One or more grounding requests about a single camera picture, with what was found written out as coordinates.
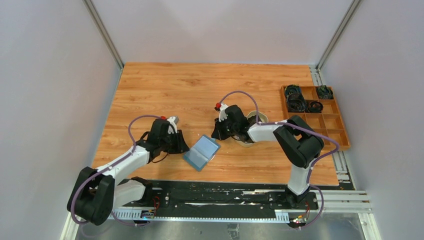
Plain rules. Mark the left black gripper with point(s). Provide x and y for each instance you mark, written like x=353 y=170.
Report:
x=181 y=146

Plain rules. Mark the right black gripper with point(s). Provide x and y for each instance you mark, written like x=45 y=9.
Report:
x=218 y=133

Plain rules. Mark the blue card holder wallet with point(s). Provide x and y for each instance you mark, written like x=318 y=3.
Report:
x=201 y=152

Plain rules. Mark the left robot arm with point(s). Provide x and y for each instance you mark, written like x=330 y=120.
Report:
x=99 y=191

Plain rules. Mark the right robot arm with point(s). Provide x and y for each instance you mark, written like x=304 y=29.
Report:
x=298 y=141

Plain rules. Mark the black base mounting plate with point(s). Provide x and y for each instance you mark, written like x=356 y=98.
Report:
x=224 y=200

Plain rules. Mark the wooden compartment organizer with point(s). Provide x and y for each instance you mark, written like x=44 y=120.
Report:
x=328 y=121

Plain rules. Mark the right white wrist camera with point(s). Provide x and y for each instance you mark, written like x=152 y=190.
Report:
x=221 y=109

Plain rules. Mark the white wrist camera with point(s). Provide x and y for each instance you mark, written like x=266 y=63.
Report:
x=221 y=109
x=173 y=121

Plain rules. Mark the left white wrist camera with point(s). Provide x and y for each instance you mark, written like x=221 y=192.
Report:
x=173 y=121

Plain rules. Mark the aluminium frame rail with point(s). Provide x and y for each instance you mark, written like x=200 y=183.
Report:
x=346 y=215

